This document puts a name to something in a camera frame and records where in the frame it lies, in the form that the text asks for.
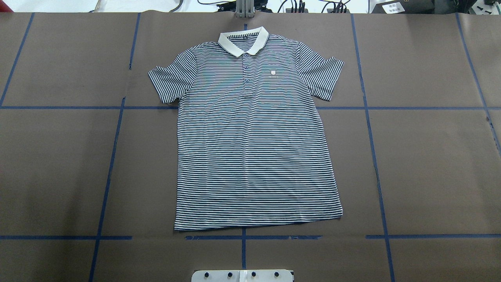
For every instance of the navy white striped polo shirt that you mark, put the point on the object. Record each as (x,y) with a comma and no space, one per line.
(252,150)

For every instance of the black box with white label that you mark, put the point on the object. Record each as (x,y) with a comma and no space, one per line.
(402,7)

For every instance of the aluminium frame post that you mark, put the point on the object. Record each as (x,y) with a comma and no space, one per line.
(245,8)

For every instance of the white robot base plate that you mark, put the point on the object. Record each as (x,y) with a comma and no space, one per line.
(244,275)

